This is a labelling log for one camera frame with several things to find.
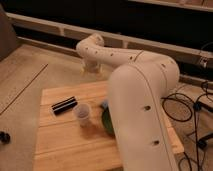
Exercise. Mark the black object on floor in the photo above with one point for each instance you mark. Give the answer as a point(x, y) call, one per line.
point(4, 137)

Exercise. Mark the white shelf frame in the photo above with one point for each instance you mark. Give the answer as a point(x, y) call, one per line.
point(186, 55)

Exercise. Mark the black rectangular box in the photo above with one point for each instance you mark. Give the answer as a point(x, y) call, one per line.
point(63, 106)

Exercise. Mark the green bowl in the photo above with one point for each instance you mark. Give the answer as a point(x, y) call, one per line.
point(107, 123)

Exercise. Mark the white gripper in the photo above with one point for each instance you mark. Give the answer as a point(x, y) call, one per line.
point(91, 66)

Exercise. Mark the blue cloth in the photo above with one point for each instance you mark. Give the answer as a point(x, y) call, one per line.
point(104, 104)

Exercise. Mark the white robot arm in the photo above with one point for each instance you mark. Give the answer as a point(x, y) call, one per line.
point(135, 89)

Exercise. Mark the clear plastic cup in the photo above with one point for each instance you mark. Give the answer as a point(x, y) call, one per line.
point(82, 113)

